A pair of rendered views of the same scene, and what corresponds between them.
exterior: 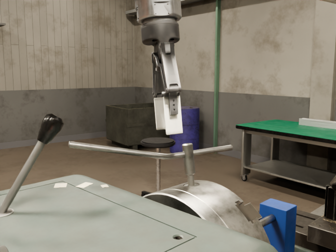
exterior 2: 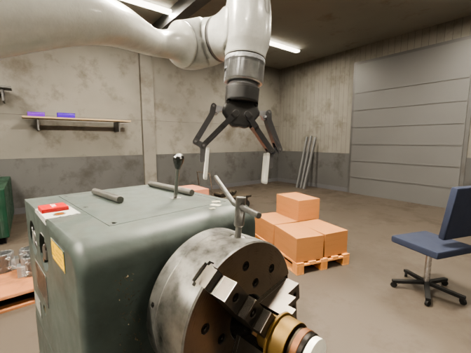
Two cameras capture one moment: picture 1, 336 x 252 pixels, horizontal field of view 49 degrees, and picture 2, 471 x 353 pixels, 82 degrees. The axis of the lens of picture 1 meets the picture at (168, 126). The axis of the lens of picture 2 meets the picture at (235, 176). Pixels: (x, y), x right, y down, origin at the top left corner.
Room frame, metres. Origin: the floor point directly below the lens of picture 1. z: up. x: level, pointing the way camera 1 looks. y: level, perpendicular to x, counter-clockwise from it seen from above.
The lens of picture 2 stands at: (0.73, -0.60, 1.44)
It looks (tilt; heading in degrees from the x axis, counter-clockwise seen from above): 8 degrees down; 90
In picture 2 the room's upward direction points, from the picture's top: straight up
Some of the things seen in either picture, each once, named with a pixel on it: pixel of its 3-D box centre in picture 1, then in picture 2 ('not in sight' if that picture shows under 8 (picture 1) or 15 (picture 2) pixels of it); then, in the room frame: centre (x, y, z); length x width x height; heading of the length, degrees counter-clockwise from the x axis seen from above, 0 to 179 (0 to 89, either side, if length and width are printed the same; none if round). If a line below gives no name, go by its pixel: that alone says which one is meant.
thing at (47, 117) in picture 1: (51, 128); (178, 161); (0.56, 0.18, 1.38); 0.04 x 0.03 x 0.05; 135
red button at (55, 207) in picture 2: not in sight; (53, 209); (0.24, 0.10, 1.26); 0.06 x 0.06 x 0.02; 45
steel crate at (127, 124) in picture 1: (141, 125); not in sight; (7.16, 0.53, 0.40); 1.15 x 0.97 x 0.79; 127
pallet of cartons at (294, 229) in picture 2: not in sight; (296, 226); (1.52, 2.77, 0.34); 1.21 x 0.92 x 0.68; 123
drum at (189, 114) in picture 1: (184, 129); not in sight; (6.57, -0.30, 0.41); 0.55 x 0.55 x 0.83
